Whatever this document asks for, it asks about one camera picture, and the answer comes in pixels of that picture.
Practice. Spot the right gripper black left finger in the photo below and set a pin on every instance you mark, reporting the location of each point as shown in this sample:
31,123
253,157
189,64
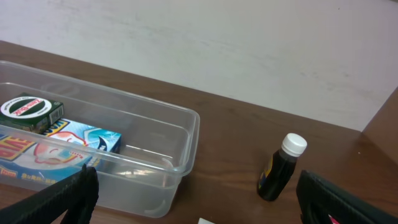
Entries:
74,197

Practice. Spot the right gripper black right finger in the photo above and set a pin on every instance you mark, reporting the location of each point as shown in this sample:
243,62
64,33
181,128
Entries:
319,198

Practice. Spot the blue fever patch box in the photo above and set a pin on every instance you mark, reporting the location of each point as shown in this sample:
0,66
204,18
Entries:
41,162

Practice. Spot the green Zam-Buk ointment box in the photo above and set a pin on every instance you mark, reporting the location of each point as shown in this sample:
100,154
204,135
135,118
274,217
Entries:
31,113

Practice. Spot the clear plastic container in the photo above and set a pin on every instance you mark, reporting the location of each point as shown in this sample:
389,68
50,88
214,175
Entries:
158,144

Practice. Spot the red Panadol box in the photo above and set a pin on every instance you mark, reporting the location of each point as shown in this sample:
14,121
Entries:
333,221

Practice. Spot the dark bottle with white cap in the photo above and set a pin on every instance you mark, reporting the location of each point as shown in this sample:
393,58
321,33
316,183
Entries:
281,166

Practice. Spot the white Panadol box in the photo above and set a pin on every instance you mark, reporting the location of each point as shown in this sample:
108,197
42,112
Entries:
203,221

